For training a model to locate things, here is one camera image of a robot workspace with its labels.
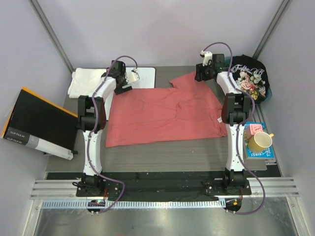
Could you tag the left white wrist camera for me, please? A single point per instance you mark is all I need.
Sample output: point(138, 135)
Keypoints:
point(132, 76)

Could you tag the teal plastic basket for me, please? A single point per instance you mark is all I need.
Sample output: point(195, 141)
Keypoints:
point(270, 94)

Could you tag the black orange clip file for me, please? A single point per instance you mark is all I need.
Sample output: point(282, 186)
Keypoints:
point(40, 124)

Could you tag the aluminium frame rail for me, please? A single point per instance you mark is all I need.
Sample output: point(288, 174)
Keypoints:
point(63, 189)

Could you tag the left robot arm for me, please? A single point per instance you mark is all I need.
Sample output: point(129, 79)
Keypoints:
point(92, 121)

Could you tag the folded white t shirt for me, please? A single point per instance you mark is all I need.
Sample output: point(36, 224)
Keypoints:
point(84, 81)

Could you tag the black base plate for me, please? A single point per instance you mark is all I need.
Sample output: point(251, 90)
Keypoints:
point(164, 186)

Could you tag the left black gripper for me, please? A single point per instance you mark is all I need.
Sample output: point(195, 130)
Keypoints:
point(120, 90)

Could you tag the pink t shirt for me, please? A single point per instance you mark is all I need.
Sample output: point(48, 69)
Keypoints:
point(188, 110)

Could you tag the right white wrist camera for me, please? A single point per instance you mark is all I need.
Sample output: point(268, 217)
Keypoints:
point(207, 58)

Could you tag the white dry-erase board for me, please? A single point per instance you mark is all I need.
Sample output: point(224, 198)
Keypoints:
point(147, 76)

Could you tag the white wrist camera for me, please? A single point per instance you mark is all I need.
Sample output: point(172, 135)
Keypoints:
point(207, 58)
point(132, 76)

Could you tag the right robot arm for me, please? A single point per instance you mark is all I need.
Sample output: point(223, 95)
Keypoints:
point(235, 111)

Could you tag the black floral t shirt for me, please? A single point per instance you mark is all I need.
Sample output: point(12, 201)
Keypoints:
point(251, 78)

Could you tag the slotted cable duct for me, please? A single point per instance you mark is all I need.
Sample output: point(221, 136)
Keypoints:
point(101, 204)

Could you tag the pink sticky note pad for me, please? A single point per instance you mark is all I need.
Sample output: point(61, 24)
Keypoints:
point(252, 129)

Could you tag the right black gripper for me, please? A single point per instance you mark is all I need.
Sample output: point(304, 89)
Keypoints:
point(199, 70)

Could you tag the yellow mug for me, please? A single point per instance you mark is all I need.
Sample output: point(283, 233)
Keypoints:
point(260, 141)

